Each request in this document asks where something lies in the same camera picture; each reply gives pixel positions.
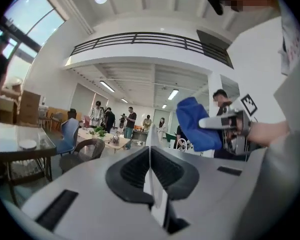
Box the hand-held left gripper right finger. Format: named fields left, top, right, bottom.
left=150, top=145, right=264, bottom=235

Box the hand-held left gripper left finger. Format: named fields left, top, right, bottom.
left=21, top=145, right=166, bottom=240

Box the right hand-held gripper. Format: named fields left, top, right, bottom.
left=198, top=93, right=259, bottom=156

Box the blue cloth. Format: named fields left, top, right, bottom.
left=175, top=96, right=224, bottom=153

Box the person's right forearm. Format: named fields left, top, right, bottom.
left=248, top=120, right=291, bottom=148

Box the white side plate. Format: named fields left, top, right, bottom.
left=18, top=139, right=38, bottom=151

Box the white curved faucet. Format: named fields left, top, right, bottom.
left=176, top=137, right=189, bottom=150

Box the brown wicker chair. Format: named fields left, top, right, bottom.
left=59, top=138, right=106, bottom=175

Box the long ceiling strip light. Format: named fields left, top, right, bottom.
left=167, top=88, right=180, bottom=101
left=99, top=80, right=116, bottom=93

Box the light wooden table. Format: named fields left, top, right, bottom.
left=77, top=127, right=132, bottom=155

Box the blue plastic chair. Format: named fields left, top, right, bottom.
left=56, top=117, right=81, bottom=156

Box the wooden chair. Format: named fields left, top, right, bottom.
left=46, top=111, right=65, bottom=131

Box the black glass-top table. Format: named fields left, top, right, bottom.
left=0, top=122, right=58, bottom=207

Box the black balcony railing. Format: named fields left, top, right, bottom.
left=69, top=32, right=235, bottom=70

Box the person's white printed shirt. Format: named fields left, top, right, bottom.
left=277, top=0, right=300, bottom=76

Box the tall cardboard box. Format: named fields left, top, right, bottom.
left=17, top=90, right=42, bottom=126

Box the open cardboard box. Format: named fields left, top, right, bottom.
left=0, top=93, right=22, bottom=125

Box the large glass window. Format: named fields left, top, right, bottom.
left=0, top=0, right=66, bottom=60

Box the black head-worn camera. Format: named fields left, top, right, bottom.
left=206, top=0, right=226, bottom=16

